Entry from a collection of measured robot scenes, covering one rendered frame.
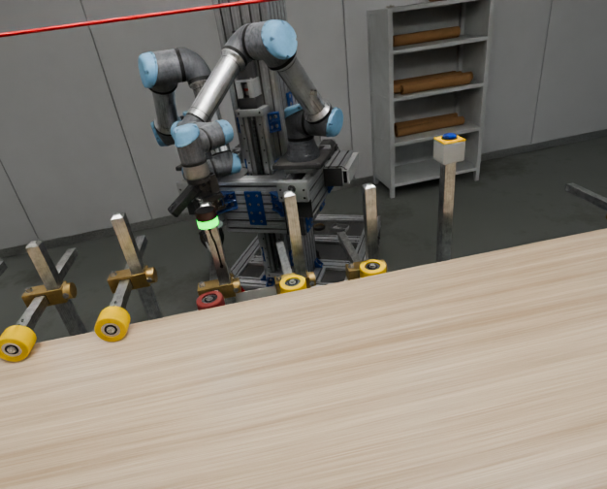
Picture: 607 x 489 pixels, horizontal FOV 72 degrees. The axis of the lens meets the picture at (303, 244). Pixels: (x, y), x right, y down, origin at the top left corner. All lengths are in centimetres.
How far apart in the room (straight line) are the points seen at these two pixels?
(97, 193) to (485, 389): 368
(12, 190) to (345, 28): 315
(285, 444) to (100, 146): 344
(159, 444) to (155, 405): 11
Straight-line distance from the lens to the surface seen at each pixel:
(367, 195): 132
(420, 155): 450
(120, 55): 387
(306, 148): 185
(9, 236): 453
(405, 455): 85
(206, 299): 127
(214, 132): 133
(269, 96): 205
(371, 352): 102
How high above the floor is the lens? 161
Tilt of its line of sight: 29 degrees down
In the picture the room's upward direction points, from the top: 8 degrees counter-clockwise
